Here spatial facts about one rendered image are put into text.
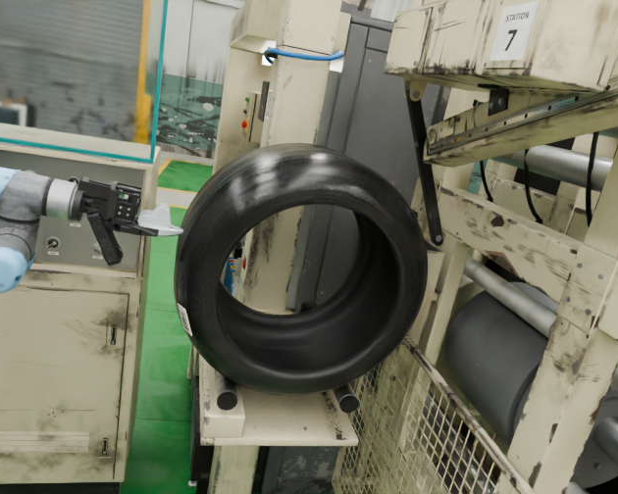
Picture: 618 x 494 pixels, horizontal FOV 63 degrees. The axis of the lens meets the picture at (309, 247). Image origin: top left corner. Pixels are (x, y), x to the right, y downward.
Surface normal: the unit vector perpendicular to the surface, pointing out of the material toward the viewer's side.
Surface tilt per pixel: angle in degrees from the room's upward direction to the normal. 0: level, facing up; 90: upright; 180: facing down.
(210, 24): 90
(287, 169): 46
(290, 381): 101
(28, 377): 90
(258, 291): 90
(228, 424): 90
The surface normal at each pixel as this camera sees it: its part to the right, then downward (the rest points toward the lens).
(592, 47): 0.21, 0.33
